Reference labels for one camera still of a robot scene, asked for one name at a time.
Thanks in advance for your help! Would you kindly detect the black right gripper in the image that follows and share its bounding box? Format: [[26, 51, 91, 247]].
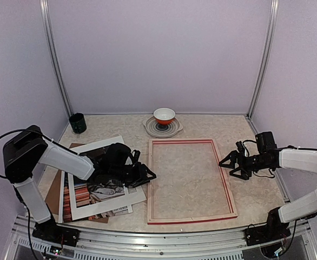
[[219, 150, 271, 180]]

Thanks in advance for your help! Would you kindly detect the orange white bowl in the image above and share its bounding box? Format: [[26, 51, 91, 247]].
[[153, 108, 176, 125]]

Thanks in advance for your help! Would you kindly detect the aluminium post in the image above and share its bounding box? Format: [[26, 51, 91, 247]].
[[247, 0, 279, 121], [39, 0, 73, 117]]

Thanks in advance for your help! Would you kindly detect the dark green mug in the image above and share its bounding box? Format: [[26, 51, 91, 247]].
[[69, 113, 87, 134]]

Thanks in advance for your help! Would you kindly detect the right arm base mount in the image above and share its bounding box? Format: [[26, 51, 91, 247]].
[[244, 225, 291, 246]]

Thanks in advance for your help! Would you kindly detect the cat photo print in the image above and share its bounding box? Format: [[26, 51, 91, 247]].
[[62, 146, 134, 223]]

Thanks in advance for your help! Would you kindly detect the right aluminium post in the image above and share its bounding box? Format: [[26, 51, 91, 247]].
[[247, 0, 279, 121]]

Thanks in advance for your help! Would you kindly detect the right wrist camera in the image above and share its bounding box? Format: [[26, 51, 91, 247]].
[[236, 141, 250, 157]]

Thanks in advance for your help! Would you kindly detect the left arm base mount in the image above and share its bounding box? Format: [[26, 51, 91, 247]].
[[32, 222, 80, 247]]

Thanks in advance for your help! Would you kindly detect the red wooden picture frame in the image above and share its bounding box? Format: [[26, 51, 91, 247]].
[[147, 138, 237, 225]]

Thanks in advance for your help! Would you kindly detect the brown backing board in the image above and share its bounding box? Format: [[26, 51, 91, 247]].
[[45, 143, 109, 224]]

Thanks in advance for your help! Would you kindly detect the white mat board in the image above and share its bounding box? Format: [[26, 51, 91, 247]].
[[63, 134, 147, 222]]

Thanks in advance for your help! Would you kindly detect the grey striped plate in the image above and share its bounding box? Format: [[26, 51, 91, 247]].
[[142, 116, 183, 138]]

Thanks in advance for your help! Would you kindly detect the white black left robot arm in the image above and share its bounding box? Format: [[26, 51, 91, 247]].
[[2, 125, 157, 241]]

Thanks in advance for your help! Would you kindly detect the left aluminium post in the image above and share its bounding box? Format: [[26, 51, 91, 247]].
[[39, 0, 73, 117]]

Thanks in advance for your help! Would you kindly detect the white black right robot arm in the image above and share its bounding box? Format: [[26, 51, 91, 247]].
[[219, 132, 317, 241]]

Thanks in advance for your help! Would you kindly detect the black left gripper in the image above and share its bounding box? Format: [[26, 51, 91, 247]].
[[110, 162, 156, 189]]

